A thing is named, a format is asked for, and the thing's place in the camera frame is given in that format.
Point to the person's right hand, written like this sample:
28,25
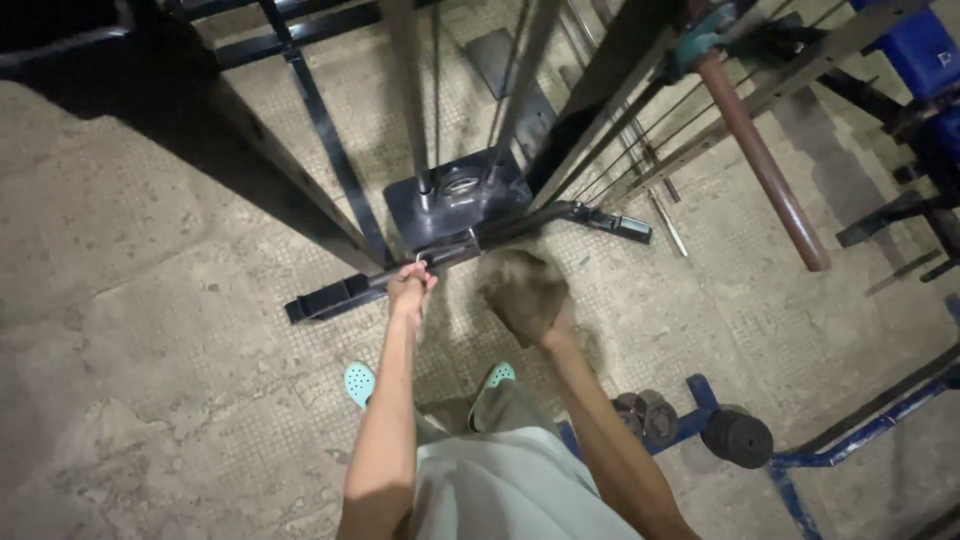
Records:
551,319

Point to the black weight stack plate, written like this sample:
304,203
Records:
457,195

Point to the blue metal bench frame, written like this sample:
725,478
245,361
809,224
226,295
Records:
825,442

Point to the black round dumbbell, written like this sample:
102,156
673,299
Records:
646,416
736,436

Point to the chrome metal rod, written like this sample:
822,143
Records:
664,214

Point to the blue padded gym seat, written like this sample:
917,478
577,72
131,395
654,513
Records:
919,67

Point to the teal clog shoe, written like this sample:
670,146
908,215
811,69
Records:
360,382
495,375

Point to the brown rusty metal bar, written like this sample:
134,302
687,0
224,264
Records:
761,161

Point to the black gym machine frame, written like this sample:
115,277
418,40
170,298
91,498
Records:
330,150

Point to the person's left hand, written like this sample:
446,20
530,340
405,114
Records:
408,289

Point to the person's grey shirt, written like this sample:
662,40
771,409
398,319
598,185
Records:
510,487

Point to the person's left fingers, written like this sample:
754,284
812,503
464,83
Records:
414,274

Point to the person's grey trousers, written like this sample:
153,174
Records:
495,409

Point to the brown dusty cleaning cloth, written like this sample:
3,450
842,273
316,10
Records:
525,292

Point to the teal bar clamp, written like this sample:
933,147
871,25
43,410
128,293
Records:
701,34

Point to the small metal hook pin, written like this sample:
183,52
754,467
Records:
420,261

